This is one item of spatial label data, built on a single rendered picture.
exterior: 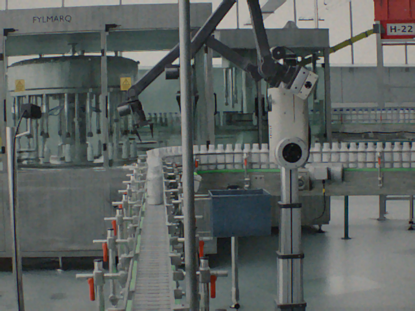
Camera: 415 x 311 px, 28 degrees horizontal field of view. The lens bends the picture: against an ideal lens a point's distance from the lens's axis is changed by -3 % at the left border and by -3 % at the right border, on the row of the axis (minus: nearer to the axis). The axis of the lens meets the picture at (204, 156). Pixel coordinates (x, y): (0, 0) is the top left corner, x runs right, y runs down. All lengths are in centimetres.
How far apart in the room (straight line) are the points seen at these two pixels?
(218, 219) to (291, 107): 80
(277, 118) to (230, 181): 173
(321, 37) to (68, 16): 321
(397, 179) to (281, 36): 412
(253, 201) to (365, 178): 130
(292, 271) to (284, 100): 83
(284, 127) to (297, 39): 542
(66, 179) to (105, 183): 35
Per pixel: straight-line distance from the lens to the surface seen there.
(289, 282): 418
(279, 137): 406
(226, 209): 448
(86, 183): 744
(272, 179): 568
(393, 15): 1067
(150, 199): 362
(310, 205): 949
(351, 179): 561
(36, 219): 752
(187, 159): 157
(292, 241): 416
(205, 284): 166
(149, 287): 191
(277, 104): 404
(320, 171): 546
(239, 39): 934
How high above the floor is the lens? 139
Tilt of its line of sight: 3 degrees down
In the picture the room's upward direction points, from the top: 1 degrees counter-clockwise
